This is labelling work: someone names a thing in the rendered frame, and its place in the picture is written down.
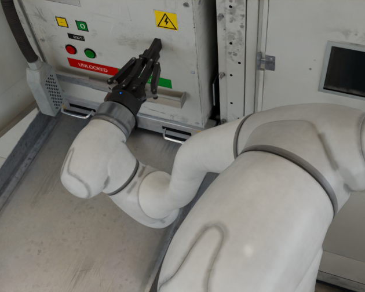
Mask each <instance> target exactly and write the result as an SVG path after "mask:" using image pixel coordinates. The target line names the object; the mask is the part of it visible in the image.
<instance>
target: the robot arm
mask: <svg viewBox="0 0 365 292"><path fill-rule="evenodd" d="M161 48H162V44H161V40H160V39H158V38H155V39H154V41H153V42H152V44H151V46H150V47H149V49H146V50H145V51H144V53H143V54H140V55H139V59H137V58H135V57H132V58H131V59H130V60H129V61H128V62H127V63H126V64H125V65H124V66H123V67H122V68H121V69H120V70H119V71H118V72H117V73H116V74H115V75H114V76H113V77H111V78H110V79H107V84H108V88H109V89H110V90H112V92H111V94H110V95H109V97H108V98H107V100H106V102H103V103H101V104H100V106H99V107H98V109H97V111H96V112H95V114H94V115H93V117H92V118H91V120H90V122H89V123H88V125H87V126H86V127H84V128H83V129H82V130H81V131H80V132H79V134H78V135H77V137H76V138H75V140H74V141H73V143H72V145H71V147H70V149H69V150H68V153H67V155H66V157H65V160H64V163H63V165H62V168H61V173H60V180H61V182H62V184H63V185H64V187H65V188H66V189H67V190H68V191H69V192H70V193H72V194H73V195H75V196H77V197H79V198H83V199H88V198H92V197H94V196H96V195H98V194H99V193H100V192H102V191H103V192H104V193H105V194H107V195H108V196H109V197H110V198H111V199H112V201H113V202H114V203H115V204H116V205H117V206H119V207H120V208H121V209H122V210H123V211H124V212H125V213H127V214H128V215H129V216H131V217H132V218H133V219H135V220H136V221H138V222H139V223H141V224H143V225H146V226H148V227H151V228H165V227H167V226H169V225H170V224H171V223H173V222H174V220H175V219H176V218H177V216H178V214H179V210H180V208H181V207H184V206H186V205H187V204H188V203H189V202H190V201H191V200H192V199H193V198H194V196H195V195H196V193H197V191H198V189H199V187H200V185H201V183H202V181H203V179H204V177H205V175H206V173H207V172H214V173H219V175H218V177H217V178H216V179H215V180H214V181H213V182H212V183H211V184H210V186H209V187H208V189H207V190H206V191H205V192H204V193H203V195H202V196H201V197H200V198H199V200H198V201H197V202H196V204H195V205H194V207H193V208H192V209H191V211H190V212H189V214H188V215H187V216H186V218H185V220H184V221H183V222H182V224H181V225H180V227H179V229H178V230H177V232H176V233H175V235H174V237H173V239H172V241H171V243H170V245H169V248H168V250H167V253H166V255H165V258H164V260H163V264H162V268H161V270H160V274H159V280H158V286H157V289H158V292H314V291H315V284H316V278H317V273H318V270H319V265H320V260H321V257H322V253H323V249H322V243H323V241H324V238H325V235H326V232H327V230H328V228H329V226H330V224H331V222H332V220H333V219H334V217H335V216H336V215H337V213H338V212H339V210H340V209H341V207H342V206H343V205H344V204H345V202H346V201H347V200H348V199H349V197H350V194H351V191H364V190H365V111H362V110H359V109H356V108H352V107H348V106H345V105H339V104H330V103H306V104H294V105H284V106H280V107H275V108H271V109H268V110H265V111H261V112H256V113H253V114H248V115H246V116H243V117H241V118H239V119H236V120H234V121H231V122H228V123H225V124H222V125H219V126H216V127H212V128H209V129H206V130H204V131H201V132H199V133H196V134H194V135H193V136H191V137H190V138H188V139H187V140H186V141H185V142H184V143H183V144H182V145H181V147H180V148H179V150H178V152H177V154H176V157H175V160H174V165H173V170H172V173H171V175H169V174H168V173H166V172H163V171H160V170H158V169H156V168H154V167H152V166H150V165H144V164H143V163H141V162H140V161H139V160H137V159H136V158H135V157H134V156H133V154H132V153H131V152H130V150H129V149H128V147H127V145H126V144H125V143H126V141H127V139H128V138H129V135H130V133H131V131H132V130H133V128H134V125H135V124H136V121H135V117H136V115H137V114H138V112H139V110H140V107H141V105H142V104H143V103H144V102H146V100H147V98H152V97H153V99H154V100H156V99H157V98H158V94H157V88H158V83H159V77H160V72H161V69H160V63H159V62H158V60H159V58H160V54H159V52H160V50H161ZM145 65H146V66H145ZM144 67H145V68H144ZM143 69H144V70H143ZM141 72H142V73H141ZM152 72H153V73H152ZM151 74H152V79H151V84H150V87H149V89H148V92H147V93H145V90H144V89H145V85H146V83H147V81H148V80H149V78H150V76H151ZM139 76H140V77H139ZM124 80H125V81H124ZM123 81H124V82H123Z"/></svg>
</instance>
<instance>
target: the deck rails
mask: <svg viewBox="0 0 365 292"><path fill-rule="evenodd" d="M62 115H63V113H61V108H60V110H59V111H58V113H57V114H56V116H50V115H46V114H43V113H41V110H39V111H38V113H37V114H36V116H35V117H34V118H33V120H32V121H31V123H30V124H29V126H28V127H27V128H26V130H25V132H24V133H23V135H22V136H21V137H20V139H19V140H18V142H17V143H16V145H15V146H14V147H13V149H12V150H11V152H10V154H9V155H8V156H7V158H6V159H5V161H4V162H3V164H2V165H1V166H0V211H1V209H2V208H3V206H4V204H5V203H6V201H7V200H8V198H9V197H10V195H11V194H12V192H13V190H14V189H15V187H16V186H17V184H18V183H19V181H20V180H21V178H22V176H23V175H24V173H25V172H26V171H27V169H28V167H29V166H30V164H31V163H32V161H33V160H34V158H35V157H36V155H37V153H38V152H39V150H40V149H41V147H42V146H43V144H44V143H45V141H46V140H47V138H48V137H49V135H50V133H51V132H52V130H53V129H54V127H55V126H56V124H57V122H58V121H59V120H60V118H61V117H62ZM205 177H206V175H205ZM205 177H204V179H203V181H202V183H201V185H200V187H199V189H198V191H197V193H196V195H195V196H194V198H193V199H192V200H191V201H190V202H189V203H188V204H187V205H186V206H184V207H181V208H180V210H179V214H178V216H177V218H176V219H175V220H174V222H173V223H171V224H170V227H169V230H168V232H167V234H166V236H165V239H164V241H163V243H162V246H161V248H160V250H159V253H158V255H157V258H156V260H155V262H154V265H153V267H152V269H151V271H150V274H149V276H148V279H147V281H146V283H145V286H144V288H143V290H142V292H158V289H157V286H158V280H159V274H160V270H161V268H162V264H163V260H164V258H165V255H166V253H167V250H168V248H169V245H170V243H171V241H172V239H173V237H174V235H175V233H176V232H177V230H178V229H179V227H180V225H181V224H182V223H183V221H184V220H185V218H186V216H187V215H188V214H189V212H190V211H191V209H192V208H193V206H194V204H195V202H196V199H197V197H198V195H199V192H200V189H201V187H202V185H203V182H204V180H205Z"/></svg>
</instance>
